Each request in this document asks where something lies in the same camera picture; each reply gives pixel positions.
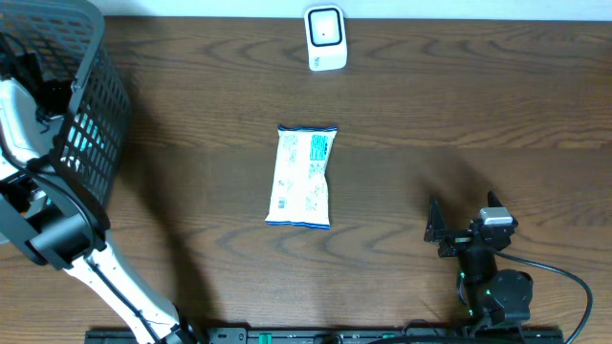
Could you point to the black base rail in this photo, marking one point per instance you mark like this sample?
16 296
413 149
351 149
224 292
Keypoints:
352 336

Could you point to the cream wipes pack blue edges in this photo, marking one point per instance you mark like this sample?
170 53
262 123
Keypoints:
300 193

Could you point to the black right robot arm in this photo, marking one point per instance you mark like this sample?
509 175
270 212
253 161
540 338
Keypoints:
496 298

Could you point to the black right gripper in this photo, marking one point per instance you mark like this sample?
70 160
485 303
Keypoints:
436 222

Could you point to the white barcode scanner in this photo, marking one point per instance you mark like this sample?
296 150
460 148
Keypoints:
326 38

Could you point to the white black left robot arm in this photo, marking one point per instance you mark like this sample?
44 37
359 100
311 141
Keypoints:
152 318

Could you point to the grey plastic mesh basket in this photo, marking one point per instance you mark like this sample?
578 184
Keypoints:
65 115

